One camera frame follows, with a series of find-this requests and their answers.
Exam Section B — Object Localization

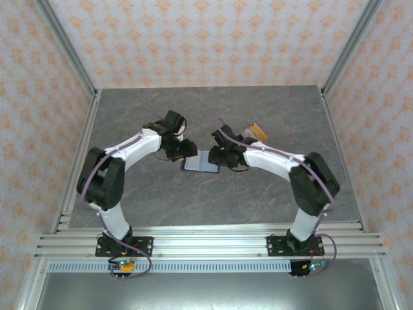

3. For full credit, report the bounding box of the blue card holder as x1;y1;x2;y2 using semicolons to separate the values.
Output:
179;149;222;175

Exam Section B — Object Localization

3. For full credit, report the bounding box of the clear acrylic card box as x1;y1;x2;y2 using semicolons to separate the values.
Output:
237;122;269;146

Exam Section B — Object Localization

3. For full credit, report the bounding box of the gold card with black stripe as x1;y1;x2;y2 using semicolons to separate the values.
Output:
247;123;269;142

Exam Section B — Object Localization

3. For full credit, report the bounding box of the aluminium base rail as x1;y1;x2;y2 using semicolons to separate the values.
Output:
34;225;387;260

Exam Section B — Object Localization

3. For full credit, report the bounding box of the aluminium table side rail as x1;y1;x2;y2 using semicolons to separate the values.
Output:
317;85;369;234
51;89;103;233

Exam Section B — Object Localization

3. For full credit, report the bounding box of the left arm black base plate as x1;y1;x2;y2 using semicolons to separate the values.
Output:
95;236;154;258

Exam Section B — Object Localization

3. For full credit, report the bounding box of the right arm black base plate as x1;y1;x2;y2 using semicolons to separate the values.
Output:
266;234;323;258

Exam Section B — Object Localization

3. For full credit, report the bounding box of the grey slotted cable duct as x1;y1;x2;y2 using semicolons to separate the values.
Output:
47;260;330;274

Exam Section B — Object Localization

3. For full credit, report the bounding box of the aluminium frame post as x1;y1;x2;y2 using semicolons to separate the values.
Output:
34;0;99;98
321;0;385;98

